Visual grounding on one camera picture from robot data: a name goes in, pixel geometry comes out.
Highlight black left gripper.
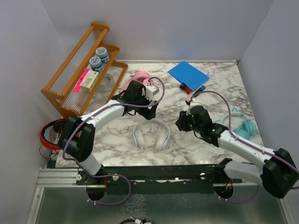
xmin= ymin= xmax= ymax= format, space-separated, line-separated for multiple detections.
xmin=133 ymin=91 xmax=158 ymax=120

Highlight pink cat-ear headphones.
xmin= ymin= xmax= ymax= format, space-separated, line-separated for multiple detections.
xmin=122 ymin=71 xmax=154 ymax=90

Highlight white headphones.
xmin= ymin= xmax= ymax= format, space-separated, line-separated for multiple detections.
xmin=133 ymin=119 xmax=171 ymax=152

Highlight teal cat-ear headphones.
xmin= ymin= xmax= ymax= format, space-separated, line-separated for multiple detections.
xmin=214 ymin=106 xmax=257 ymax=141

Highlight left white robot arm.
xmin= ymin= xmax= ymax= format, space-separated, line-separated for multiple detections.
xmin=58 ymin=81 xmax=159 ymax=184

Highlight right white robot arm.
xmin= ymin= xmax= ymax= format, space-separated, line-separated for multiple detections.
xmin=175 ymin=105 xmax=299 ymax=198

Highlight red black headphones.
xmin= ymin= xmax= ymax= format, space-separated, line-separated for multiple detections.
xmin=39 ymin=118 xmax=67 ymax=160

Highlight clear tape roll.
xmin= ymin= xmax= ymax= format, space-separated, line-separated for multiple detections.
xmin=98 ymin=73 xmax=115 ymax=92

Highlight red black marker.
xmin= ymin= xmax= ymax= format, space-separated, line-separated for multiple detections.
xmin=179 ymin=83 xmax=192 ymax=94

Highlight blue black marker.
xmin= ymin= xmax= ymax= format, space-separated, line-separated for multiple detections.
xmin=192 ymin=85 xmax=206 ymax=98

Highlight blue notebook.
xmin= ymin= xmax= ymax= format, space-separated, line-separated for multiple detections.
xmin=168 ymin=61 xmax=209 ymax=91

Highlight small cardboard box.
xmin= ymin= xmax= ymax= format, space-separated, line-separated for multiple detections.
xmin=80 ymin=70 xmax=99 ymax=91

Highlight wooden tiered shelf rack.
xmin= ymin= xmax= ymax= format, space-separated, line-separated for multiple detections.
xmin=41 ymin=22 xmax=128 ymax=118

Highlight blue-lidded jar front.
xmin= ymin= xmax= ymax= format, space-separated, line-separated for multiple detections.
xmin=89 ymin=56 xmax=103 ymax=73

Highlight blue-lidded jar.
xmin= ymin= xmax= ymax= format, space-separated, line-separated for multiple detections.
xmin=95 ymin=47 xmax=109 ymax=64
xmin=89 ymin=56 xmax=103 ymax=73

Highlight blue-lidded jar rear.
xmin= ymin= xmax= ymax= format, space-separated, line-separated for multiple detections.
xmin=95 ymin=47 xmax=109 ymax=64

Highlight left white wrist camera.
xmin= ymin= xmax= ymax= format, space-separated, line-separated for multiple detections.
xmin=145 ymin=85 xmax=159 ymax=99

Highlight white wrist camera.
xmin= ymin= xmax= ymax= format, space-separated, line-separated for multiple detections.
xmin=185 ymin=98 xmax=199 ymax=110
xmin=145 ymin=85 xmax=159 ymax=99

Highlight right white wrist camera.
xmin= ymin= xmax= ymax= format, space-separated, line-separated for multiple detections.
xmin=185 ymin=98 xmax=199 ymax=110

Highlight black front mounting rail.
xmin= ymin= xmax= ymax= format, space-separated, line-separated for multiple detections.
xmin=76 ymin=164 xmax=230 ymax=195

